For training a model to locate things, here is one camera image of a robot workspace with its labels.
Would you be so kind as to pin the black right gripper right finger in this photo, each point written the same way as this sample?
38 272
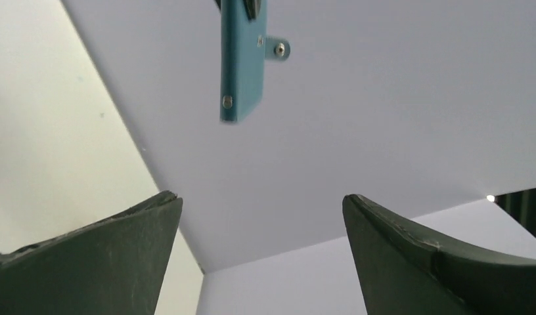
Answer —
404 267

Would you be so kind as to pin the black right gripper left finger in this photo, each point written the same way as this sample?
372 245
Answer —
113 266

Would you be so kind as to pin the blue leather card holder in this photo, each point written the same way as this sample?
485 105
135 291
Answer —
245 47

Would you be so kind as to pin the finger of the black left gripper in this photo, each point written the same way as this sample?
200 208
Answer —
252 8

